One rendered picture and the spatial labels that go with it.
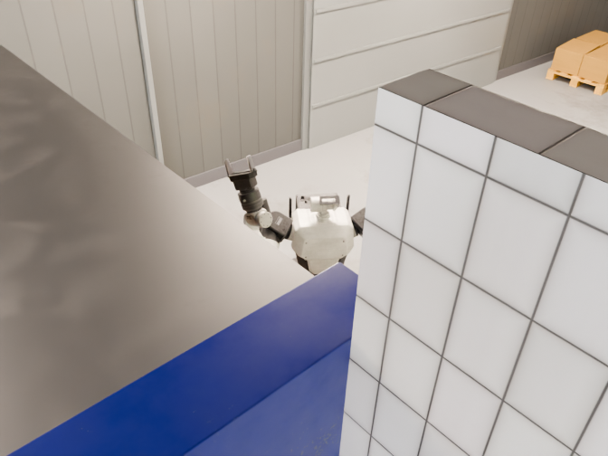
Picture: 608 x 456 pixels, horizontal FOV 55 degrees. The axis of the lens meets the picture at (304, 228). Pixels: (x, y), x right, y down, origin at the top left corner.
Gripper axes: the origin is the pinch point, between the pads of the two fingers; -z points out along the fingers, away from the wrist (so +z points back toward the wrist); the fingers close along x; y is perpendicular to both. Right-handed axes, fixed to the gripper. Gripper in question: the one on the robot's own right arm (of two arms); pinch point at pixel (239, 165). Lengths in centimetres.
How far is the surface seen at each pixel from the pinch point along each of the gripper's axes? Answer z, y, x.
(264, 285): 0, 99, 68
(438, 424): 16, 116, 104
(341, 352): 7, 111, 88
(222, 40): -44, -236, -147
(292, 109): 34, -311, -143
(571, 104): 141, -575, 77
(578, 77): 122, -631, 85
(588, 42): 90, -685, 98
